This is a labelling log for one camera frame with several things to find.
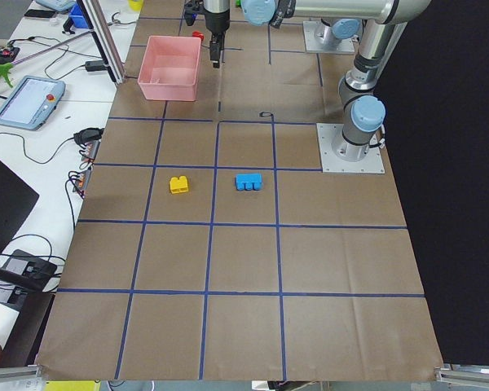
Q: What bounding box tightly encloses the red toy block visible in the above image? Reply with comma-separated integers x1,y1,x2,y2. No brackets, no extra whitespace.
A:
192,31,205,42

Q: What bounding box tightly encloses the blue toy block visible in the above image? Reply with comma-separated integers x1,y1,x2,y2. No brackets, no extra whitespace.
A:
236,173,262,191

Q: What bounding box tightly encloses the yellow toy block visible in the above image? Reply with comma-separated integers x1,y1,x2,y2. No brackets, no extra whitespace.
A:
169,175,189,194

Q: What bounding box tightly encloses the pink plastic box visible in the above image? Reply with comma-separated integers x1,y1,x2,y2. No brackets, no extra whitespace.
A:
138,36,202,102

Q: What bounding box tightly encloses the black power adapter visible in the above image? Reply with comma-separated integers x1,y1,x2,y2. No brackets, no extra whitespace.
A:
84,60,106,72

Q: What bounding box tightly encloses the blue plastic bin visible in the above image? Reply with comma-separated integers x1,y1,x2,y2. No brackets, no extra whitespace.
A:
67,3,90,29

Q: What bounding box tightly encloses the black phone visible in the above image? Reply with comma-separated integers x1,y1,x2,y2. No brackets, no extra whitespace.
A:
24,9,57,20

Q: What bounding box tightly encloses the teach pendant tablet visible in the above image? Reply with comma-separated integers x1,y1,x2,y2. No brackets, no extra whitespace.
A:
0,76,66,130

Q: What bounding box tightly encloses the aluminium frame post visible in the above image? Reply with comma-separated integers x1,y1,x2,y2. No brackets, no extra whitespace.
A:
77,0,125,85

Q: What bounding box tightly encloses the green handled grabber tool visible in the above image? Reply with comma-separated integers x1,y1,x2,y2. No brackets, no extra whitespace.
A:
0,30,93,87

